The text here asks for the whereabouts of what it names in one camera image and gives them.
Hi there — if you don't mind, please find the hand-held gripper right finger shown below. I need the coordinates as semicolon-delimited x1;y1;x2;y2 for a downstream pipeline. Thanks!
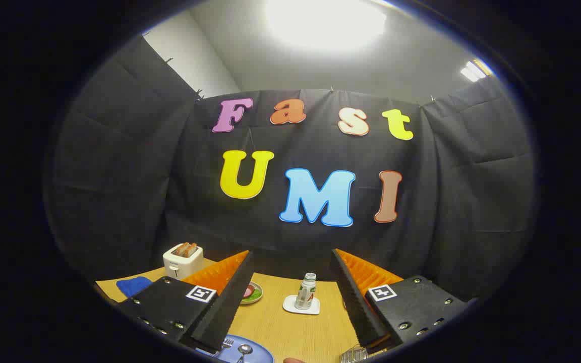
331;249;478;353

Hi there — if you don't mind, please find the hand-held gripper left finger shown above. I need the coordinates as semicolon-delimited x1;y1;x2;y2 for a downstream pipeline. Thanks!
117;251;255;354

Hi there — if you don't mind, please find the oval food plate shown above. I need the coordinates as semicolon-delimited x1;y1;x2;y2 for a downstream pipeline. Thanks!
240;281;264;305

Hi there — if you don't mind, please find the blue round plate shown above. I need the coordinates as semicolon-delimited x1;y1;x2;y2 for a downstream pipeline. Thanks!
197;334;274;363

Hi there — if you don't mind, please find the white drink bottle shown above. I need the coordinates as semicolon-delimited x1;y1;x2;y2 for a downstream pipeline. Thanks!
295;273;317;310

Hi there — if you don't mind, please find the white toaster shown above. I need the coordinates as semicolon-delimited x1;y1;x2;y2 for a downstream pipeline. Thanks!
163;242;204;280

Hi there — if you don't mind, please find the white square coaster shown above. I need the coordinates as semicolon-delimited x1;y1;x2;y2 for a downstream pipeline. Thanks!
283;294;321;316

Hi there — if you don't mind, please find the blue folded cloth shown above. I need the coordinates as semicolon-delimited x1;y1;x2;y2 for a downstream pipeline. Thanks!
116;276;154;298

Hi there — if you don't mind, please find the small ceiling light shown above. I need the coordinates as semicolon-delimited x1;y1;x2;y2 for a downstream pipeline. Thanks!
460;58;493;82

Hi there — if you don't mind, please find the large ceiling light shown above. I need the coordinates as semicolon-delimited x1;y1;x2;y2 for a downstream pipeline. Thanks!
265;0;387;51

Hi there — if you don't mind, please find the metal wire basket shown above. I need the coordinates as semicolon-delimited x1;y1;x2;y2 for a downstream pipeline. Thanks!
340;345;377;363

